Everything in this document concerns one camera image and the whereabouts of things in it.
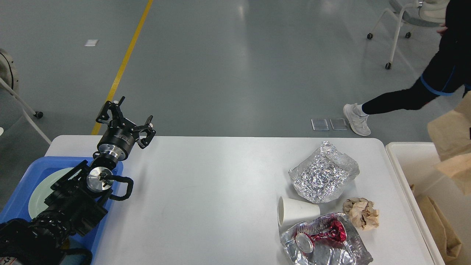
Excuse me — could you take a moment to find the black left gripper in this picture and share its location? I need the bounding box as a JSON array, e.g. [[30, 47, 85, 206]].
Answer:
[[96, 97, 156, 162]]

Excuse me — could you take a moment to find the pale green plate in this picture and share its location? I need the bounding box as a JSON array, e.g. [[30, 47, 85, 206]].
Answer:
[[28, 167, 72, 219]]

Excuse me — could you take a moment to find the brown paper bag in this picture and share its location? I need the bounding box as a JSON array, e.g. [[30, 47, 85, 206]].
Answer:
[[427, 92, 471, 195], [409, 183, 466, 265]]

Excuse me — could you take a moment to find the teal mug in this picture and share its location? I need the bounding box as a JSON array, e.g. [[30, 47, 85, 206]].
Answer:
[[59, 237, 89, 256]]

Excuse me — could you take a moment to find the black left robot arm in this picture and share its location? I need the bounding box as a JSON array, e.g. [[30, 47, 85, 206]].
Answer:
[[0, 97, 156, 265]]

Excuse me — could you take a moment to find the blue plastic tray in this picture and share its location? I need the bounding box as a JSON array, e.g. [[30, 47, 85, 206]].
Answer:
[[0, 156, 107, 265]]

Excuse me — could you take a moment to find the white paper cup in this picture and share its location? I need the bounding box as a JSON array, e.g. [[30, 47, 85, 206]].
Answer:
[[277, 197, 321, 227]]

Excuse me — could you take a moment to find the crumpled aluminium foil ball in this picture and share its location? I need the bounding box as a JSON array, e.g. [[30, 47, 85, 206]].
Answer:
[[288, 141, 360, 204]]

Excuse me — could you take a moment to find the flat crumpled foil sheet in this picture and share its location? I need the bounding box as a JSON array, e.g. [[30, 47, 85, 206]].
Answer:
[[280, 212, 373, 265]]

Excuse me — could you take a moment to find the crushed red soda can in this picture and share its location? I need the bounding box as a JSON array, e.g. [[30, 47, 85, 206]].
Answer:
[[295, 220, 348, 253]]

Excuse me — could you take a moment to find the crumpled brown paper ball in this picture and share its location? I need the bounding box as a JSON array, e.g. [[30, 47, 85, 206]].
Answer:
[[343, 197, 379, 230]]

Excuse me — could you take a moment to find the white plastic bin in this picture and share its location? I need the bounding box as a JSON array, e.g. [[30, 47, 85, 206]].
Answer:
[[386, 142, 471, 265]]

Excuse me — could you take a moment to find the white wheeled chair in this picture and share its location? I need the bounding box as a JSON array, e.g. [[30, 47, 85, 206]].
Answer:
[[367, 0, 449, 70]]

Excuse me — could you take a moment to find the person in black clothes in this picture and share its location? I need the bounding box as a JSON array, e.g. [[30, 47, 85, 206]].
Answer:
[[343, 0, 471, 137]]

